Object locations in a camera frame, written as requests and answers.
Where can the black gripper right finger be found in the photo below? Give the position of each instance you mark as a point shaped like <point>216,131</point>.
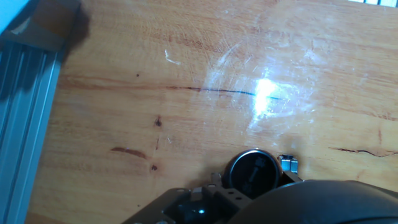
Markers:
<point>290,179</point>

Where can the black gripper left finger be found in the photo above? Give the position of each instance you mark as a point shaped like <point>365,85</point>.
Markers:
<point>199,202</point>

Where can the round metal lever mechanism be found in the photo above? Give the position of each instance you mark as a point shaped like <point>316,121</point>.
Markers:
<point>288,163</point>

